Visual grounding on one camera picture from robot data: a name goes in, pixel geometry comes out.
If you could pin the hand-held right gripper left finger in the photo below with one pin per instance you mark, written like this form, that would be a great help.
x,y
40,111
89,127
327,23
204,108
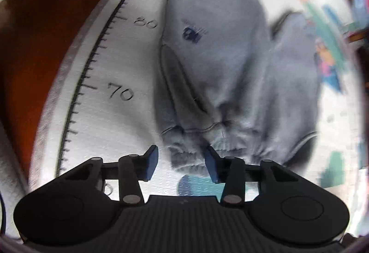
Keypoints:
x,y
152,161

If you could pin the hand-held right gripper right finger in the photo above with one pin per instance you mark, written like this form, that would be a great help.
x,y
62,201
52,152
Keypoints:
x,y
212,168

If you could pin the grey sweatpants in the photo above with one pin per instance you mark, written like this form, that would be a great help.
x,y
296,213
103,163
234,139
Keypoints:
x,y
222,68

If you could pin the white printed play mat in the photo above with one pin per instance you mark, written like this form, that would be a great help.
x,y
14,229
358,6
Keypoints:
x,y
121,74

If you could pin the blue cloth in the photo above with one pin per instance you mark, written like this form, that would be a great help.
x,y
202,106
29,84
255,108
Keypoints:
x,y
359,2

